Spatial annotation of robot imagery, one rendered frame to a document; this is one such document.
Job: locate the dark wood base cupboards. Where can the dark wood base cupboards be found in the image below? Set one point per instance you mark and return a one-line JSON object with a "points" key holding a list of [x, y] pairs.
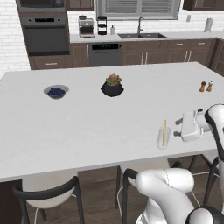
{"points": [[61, 59], [167, 52], [219, 57]]}

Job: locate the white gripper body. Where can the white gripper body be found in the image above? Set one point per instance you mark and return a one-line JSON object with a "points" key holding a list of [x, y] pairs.
{"points": [[191, 128]]}

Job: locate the white paper towel roll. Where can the white paper towel roll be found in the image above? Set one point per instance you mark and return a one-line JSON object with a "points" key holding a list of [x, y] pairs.
{"points": [[208, 24]]}

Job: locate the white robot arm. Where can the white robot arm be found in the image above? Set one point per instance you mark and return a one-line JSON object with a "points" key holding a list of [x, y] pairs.
{"points": [[172, 186]]}

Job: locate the white wall socket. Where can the white wall socket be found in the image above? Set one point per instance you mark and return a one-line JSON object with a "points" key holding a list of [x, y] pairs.
{"points": [[188, 18]]}

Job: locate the silver coffee machine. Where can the silver coffee machine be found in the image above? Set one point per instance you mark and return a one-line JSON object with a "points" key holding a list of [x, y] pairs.
{"points": [[86, 27]]}

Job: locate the brown pepper shaker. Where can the brown pepper shaker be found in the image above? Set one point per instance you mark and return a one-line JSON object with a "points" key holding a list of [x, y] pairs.
{"points": [[203, 87]]}

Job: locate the white soap bottle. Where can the white soap bottle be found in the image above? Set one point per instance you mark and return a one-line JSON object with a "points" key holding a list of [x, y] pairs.
{"points": [[112, 30]]}

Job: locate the brown salt shaker white top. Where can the brown salt shaker white top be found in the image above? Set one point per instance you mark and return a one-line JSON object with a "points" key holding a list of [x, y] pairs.
{"points": [[209, 87]]}

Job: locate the dark sink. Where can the dark sink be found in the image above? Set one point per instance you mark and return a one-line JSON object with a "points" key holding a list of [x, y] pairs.
{"points": [[142, 36]]}

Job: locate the grey bowl of blueberries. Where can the grey bowl of blueberries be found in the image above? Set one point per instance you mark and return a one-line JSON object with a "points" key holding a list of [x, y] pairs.
{"points": [[56, 92]]}

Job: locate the dark metal tap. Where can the dark metal tap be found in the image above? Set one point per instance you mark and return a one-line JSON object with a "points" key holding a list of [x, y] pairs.
{"points": [[141, 24]]}

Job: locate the grey dishwasher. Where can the grey dishwasher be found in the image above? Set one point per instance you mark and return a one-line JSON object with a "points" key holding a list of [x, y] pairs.
{"points": [[105, 55]]}

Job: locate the succulent in black pot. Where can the succulent in black pot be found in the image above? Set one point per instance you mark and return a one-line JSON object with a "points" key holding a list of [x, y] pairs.
{"points": [[112, 87]]}

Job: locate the window with blinds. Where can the window with blinds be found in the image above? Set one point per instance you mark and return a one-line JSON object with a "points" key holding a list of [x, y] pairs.
{"points": [[138, 8]]}

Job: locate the dark wood wall cupboard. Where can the dark wood wall cupboard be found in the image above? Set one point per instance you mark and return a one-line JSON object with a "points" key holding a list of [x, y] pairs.
{"points": [[79, 5], [204, 4]]}

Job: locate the yellow straw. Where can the yellow straw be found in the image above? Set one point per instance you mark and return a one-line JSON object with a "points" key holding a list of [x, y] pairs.
{"points": [[164, 132]]}

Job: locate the grey microwave oven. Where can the grey microwave oven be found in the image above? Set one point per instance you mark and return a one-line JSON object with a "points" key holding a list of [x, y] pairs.
{"points": [[40, 4]]}

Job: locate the grey wall oven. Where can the grey wall oven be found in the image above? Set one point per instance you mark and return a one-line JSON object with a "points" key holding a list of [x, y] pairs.
{"points": [[45, 35]]}

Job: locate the black tiered stand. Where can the black tiered stand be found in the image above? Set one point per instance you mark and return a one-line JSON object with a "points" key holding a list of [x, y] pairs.
{"points": [[102, 26]]}

